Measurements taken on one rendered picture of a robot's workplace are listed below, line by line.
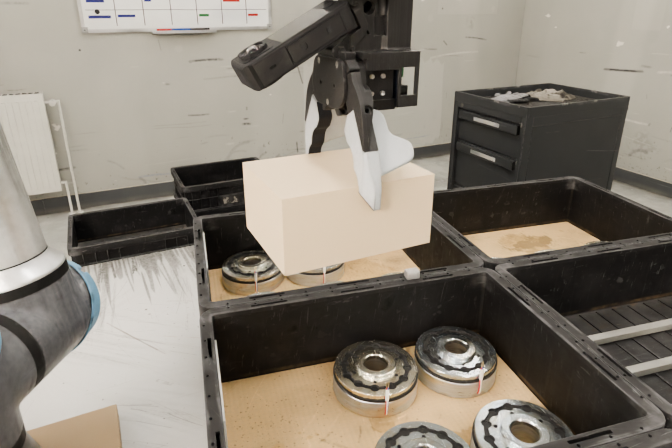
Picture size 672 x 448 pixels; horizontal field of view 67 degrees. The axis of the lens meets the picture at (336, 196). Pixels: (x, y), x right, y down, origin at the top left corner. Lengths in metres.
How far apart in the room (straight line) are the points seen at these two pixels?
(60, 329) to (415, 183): 0.47
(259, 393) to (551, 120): 1.79
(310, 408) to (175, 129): 3.16
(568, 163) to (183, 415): 1.92
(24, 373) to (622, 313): 0.82
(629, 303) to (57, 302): 0.83
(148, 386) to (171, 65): 2.89
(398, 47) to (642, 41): 3.85
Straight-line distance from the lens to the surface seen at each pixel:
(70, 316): 0.74
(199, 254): 0.78
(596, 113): 2.43
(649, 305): 0.96
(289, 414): 0.64
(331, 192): 0.45
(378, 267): 0.93
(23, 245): 0.71
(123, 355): 1.00
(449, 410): 0.66
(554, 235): 1.14
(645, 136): 4.30
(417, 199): 0.50
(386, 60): 0.48
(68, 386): 0.97
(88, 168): 3.69
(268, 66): 0.44
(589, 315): 0.89
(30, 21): 3.56
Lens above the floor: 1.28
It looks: 21 degrees down
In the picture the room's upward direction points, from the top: straight up
